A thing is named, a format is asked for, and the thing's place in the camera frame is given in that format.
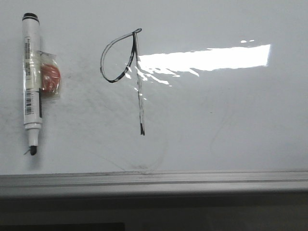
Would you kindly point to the orange magnet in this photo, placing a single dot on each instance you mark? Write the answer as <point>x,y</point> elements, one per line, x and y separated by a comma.
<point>50,76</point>

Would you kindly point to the white whiteboard marker pen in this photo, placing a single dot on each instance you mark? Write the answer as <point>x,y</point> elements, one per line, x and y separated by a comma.
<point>32,79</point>

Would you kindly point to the white glossy whiteboard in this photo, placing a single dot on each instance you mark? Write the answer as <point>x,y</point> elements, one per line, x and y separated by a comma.
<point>161,85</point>

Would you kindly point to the aluminium whiteboard frame rail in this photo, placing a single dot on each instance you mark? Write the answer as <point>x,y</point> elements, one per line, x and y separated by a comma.
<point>149,184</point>

